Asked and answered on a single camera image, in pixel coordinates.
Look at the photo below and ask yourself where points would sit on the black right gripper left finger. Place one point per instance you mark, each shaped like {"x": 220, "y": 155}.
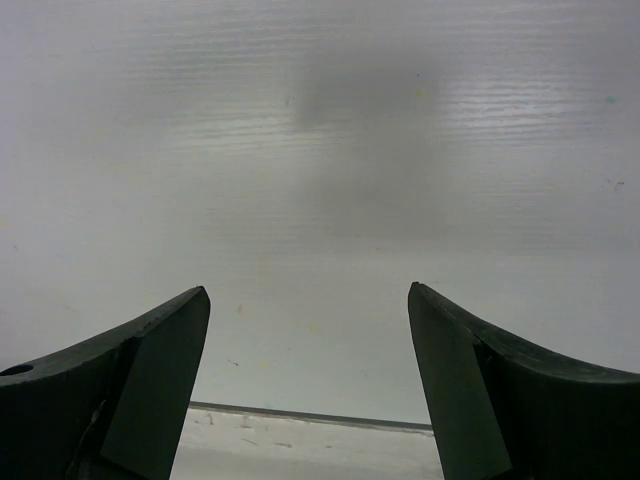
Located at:
{"x": 110, "y": 407}

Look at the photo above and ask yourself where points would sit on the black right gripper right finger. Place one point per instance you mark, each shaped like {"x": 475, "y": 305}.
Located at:
{"x": 502, "y": 407}

